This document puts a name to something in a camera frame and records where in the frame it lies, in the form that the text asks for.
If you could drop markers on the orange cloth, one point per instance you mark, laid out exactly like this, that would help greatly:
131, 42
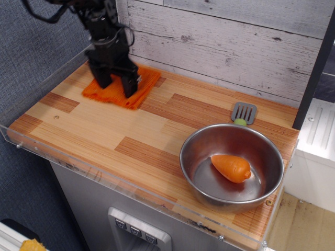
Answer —
114, 93

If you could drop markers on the stainless steel bowl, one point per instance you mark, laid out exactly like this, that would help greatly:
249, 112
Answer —
215, 191

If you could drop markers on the yellow object at corner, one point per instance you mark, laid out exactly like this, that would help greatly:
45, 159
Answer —
32, 245

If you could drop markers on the grey cabinet with dispenser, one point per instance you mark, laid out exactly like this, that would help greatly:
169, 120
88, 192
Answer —
115, 215

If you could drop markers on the white aluminium side rail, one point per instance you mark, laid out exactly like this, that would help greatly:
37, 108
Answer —
316, 137

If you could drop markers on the clear acrylic table guard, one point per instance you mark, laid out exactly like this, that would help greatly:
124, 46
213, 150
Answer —
54, 120

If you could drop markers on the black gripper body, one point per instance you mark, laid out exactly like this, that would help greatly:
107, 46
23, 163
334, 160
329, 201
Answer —
113, 53

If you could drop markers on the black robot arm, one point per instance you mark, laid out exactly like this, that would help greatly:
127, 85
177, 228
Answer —
100, 18

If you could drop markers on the black right vertical post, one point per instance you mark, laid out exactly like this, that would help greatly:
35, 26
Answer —
315, 76

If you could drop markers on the grey toy spatula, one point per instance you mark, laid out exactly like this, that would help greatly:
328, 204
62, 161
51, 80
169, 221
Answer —
244, 113

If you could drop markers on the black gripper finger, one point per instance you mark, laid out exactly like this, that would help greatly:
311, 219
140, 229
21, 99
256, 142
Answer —
102, 75
130, 84

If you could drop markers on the orange toy carrot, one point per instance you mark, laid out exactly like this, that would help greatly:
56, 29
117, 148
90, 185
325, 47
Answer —
234, 168

